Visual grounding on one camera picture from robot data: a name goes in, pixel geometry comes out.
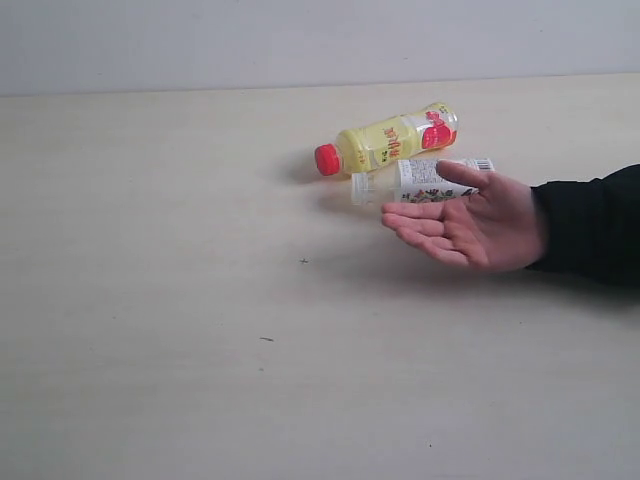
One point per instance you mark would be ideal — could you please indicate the person's open bare hand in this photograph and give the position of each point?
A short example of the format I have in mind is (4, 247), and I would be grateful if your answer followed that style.
(500, 228)

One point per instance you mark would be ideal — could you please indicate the clear bottle floral white label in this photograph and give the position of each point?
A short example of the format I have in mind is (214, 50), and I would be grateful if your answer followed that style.
(408, 181)

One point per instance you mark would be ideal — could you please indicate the black sleeved forearm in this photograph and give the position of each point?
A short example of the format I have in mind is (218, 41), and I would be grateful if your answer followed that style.
(592, 228)

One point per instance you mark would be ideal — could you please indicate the yellow juice bottle red cap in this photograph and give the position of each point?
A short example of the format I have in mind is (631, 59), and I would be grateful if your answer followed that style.
(370, 148)

